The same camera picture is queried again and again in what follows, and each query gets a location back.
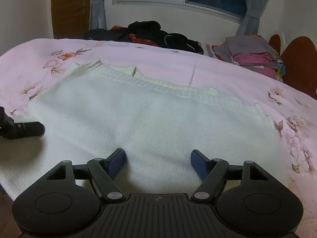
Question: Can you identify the left grey curtain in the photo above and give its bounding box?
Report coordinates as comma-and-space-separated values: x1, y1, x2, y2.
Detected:
90, 0, 106, 30

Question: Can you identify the pink floral bedspread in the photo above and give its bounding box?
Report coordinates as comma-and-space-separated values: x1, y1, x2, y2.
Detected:
1, 39, 316, 237

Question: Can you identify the white knit sweater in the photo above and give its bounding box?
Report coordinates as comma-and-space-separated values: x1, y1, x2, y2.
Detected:
1, 60, 287, 199

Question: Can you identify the grey curtain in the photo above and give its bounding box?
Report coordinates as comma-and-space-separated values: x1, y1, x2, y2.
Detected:
236, 0, 268, 36
90, 0, 106, 30

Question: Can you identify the red orange garment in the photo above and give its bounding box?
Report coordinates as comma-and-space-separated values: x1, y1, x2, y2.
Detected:
110, 25, 158, 47

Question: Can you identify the right grey curtain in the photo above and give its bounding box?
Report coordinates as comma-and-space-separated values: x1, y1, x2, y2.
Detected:
236, 0, 268, 36

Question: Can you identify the folded grey pink clothes stack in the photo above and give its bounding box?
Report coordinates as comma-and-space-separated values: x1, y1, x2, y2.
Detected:
208, 35, 286, 82

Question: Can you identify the black clothes pile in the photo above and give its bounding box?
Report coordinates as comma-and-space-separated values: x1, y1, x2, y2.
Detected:
83, 20, 204, 55

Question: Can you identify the brown wooden door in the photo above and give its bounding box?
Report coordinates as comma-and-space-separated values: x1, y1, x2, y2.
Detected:
51, 0, 90, 39

